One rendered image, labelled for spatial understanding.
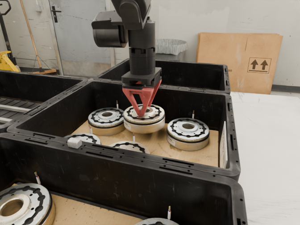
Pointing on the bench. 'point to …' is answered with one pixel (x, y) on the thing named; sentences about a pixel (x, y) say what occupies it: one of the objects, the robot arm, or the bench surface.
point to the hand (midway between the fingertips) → (143, 108)
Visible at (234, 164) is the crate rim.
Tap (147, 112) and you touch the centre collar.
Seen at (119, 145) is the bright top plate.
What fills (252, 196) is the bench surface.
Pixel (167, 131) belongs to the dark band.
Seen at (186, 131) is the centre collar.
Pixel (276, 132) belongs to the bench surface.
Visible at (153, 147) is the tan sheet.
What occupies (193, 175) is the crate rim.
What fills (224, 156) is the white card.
